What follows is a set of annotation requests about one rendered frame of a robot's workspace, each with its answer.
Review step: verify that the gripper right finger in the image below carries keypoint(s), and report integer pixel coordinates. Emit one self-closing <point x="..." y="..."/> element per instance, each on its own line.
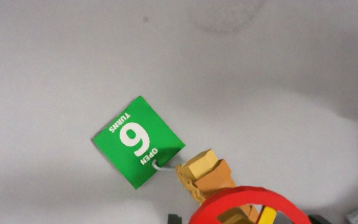
<point x="317" y="219"/>

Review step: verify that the green square tag with white number 6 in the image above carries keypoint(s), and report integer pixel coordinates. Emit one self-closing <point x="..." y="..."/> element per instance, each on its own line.
<point x="136" y="139"/>

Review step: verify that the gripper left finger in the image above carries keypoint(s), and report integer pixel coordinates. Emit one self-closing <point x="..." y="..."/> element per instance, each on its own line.
<point x="174" y="219"/>

